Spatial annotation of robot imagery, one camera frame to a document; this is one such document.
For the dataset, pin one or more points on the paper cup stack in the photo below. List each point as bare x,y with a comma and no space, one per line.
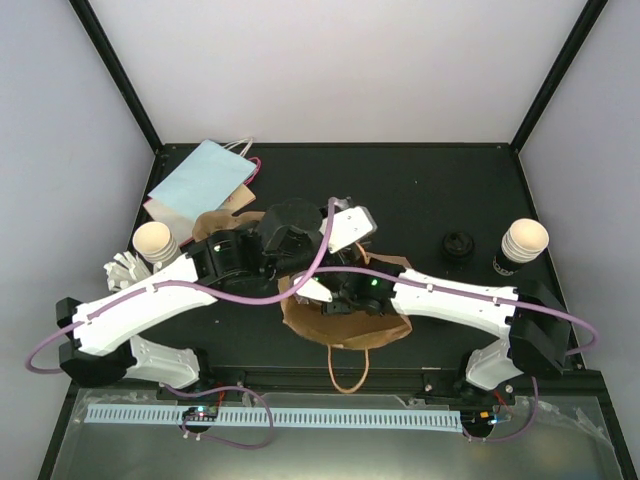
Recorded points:
524,241
155,242

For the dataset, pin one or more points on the right paper cup stack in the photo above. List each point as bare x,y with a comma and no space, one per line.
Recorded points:
524,241

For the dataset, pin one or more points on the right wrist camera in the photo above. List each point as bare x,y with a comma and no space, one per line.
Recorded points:
313,290

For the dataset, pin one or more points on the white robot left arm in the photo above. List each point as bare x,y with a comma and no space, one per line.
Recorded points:
252,259

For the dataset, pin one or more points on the left paper cup stack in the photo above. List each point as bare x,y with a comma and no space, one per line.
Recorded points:
155,242

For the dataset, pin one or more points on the black aluminium rail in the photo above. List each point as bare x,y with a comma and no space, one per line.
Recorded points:
437,383

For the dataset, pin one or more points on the light blue paper bag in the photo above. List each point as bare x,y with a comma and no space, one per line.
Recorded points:
203,180

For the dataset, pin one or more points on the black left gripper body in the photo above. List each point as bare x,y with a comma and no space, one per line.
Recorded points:
340,260

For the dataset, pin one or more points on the small brown paper bag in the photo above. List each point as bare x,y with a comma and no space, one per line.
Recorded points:
238,199

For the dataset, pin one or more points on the brown pulp cup carrier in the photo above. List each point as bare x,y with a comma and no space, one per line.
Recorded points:
212,221

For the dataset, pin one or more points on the light blue cable duct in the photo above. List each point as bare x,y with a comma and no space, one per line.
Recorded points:
313,418

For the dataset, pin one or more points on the black lid stack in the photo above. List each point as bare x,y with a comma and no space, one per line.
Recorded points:
457,246

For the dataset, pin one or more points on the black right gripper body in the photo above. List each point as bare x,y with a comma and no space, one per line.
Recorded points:
345,298

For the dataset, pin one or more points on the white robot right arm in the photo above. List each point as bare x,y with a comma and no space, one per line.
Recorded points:
531,334

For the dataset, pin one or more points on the white plastic cutlery bundle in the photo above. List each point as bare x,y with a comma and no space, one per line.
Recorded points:
124,271

